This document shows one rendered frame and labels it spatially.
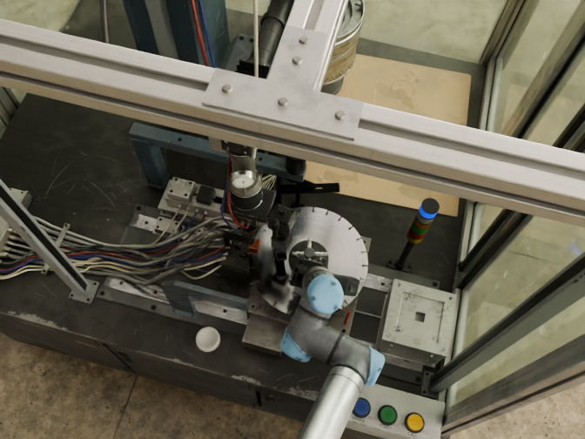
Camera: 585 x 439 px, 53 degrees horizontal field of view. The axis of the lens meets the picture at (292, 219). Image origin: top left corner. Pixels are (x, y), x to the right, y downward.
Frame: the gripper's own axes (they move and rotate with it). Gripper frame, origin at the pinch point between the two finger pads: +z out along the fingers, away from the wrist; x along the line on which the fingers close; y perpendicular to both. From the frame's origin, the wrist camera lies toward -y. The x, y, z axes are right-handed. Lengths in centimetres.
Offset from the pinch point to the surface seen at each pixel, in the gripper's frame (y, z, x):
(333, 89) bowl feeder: 1, 54, -55
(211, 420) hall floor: 10, 72, 80
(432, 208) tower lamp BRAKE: -22.5, -11.9, -23.8
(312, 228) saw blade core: 1.9, 10.1, -9.4
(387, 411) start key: -25.9, -13.5, 28.9
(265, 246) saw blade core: 13.4, 8.1, -1.2
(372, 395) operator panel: -21.9, -10.1, 26.8
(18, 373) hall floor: 90, 88, 85
